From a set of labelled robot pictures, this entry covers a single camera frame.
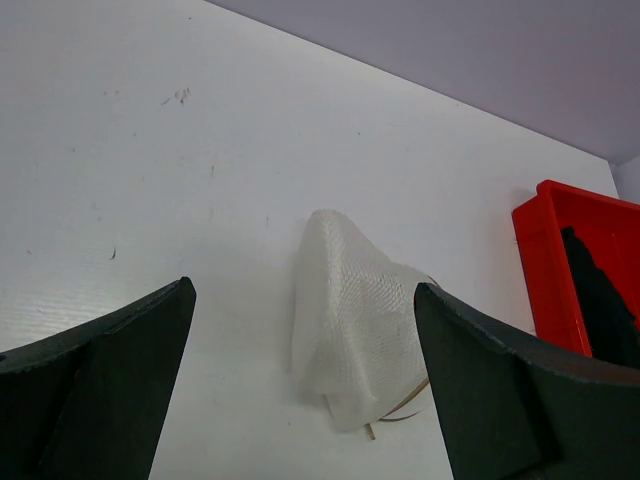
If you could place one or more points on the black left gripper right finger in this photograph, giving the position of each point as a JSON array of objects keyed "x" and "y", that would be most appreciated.
[{"x": 512, "y": 406}]

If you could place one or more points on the black bra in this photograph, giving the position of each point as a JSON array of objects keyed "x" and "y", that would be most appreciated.
[{"x": 609, "y": 323}]

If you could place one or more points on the white mesh laundry bag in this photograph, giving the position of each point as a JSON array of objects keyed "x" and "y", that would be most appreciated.
[{"x": 355, "y": 341}]

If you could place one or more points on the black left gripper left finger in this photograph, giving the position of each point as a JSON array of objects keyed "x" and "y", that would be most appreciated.
[{"x": 90, "y": 402}]

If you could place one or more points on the red plastic tray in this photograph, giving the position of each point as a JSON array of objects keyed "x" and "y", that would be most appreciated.
[{"x": 608, "y": 227}]

